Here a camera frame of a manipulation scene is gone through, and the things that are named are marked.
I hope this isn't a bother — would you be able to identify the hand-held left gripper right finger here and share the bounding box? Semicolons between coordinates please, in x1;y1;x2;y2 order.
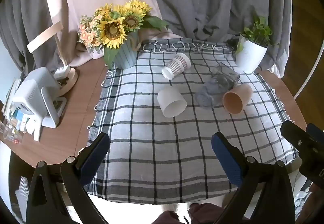
211;132;295;224

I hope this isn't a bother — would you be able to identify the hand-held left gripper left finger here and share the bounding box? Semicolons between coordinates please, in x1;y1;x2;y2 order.
26;132;111;224

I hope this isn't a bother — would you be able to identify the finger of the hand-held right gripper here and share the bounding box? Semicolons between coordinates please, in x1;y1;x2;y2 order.
306;123;324;143
280;120;314;156

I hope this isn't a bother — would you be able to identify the beige cup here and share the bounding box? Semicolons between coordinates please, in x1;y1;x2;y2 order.
222;83;253;115

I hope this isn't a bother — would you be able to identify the clear grey glass tumbler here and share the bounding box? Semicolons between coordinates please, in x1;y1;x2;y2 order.
194;62;240;108

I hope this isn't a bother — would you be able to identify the white cup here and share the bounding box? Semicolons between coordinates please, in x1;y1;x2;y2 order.
157;87;188;118

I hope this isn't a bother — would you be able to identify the patterned paper cup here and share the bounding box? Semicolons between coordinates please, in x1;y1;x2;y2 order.
161;53;191;80

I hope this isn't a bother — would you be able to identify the checkered tablecloth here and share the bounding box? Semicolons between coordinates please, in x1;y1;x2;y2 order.
85;39;300;205

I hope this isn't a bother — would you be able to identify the white hoop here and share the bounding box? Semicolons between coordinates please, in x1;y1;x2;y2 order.
289;0;324;100

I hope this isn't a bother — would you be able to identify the white desk lamp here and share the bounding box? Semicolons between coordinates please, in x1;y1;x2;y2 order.
27;0;79;96

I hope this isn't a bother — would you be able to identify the striped grey cloth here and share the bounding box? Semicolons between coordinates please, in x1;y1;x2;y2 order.
15;176;30;215

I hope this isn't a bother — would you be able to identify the white projector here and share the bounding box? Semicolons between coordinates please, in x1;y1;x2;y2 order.
11;66;68;129

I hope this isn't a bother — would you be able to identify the stack of clear cups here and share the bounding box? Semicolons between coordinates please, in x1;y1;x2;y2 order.
0;120;26;145

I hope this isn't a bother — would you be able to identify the white ribbed plant pot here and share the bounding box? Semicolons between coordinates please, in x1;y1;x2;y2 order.
235;36;268;73

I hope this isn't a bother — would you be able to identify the blue ribbed flower pot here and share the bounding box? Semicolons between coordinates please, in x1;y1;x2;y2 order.
111;31;143;70

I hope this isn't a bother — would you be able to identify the green leafy plant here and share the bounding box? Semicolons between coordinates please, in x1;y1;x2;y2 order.
226;16;280;54

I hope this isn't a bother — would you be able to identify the peach flower bunch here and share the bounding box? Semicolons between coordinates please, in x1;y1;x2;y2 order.
77;14;103;49

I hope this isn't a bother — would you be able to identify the sunflower bouquet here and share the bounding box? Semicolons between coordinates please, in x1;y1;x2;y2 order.
95;0;169;67

